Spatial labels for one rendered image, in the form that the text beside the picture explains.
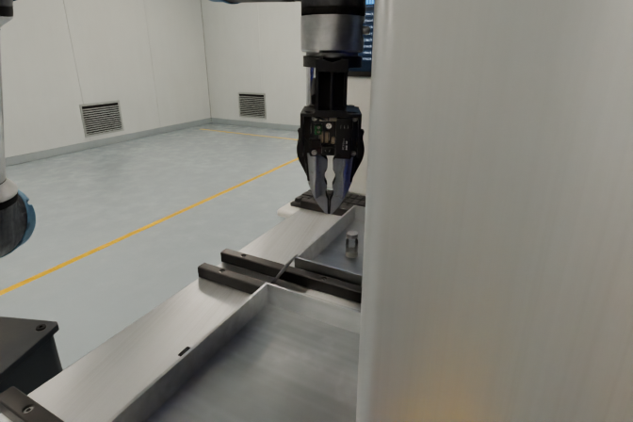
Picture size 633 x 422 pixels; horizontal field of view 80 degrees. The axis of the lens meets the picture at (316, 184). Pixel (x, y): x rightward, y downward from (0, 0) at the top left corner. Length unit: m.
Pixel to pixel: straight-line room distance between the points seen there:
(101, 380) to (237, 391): 0.16
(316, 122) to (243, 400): 0.32
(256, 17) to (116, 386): 6.65
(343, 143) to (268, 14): 6.40
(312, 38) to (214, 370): 0.40
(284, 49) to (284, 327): 6.23
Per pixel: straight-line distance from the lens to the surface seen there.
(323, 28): 0.45
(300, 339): 0.53
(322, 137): 0.46
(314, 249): 0.69
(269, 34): 6.80
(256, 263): 0.66
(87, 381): 0.55
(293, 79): 6.57
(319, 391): 0.47
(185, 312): 0.60
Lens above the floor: 1.23
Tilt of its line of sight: 19 degrees down
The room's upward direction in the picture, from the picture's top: straight up
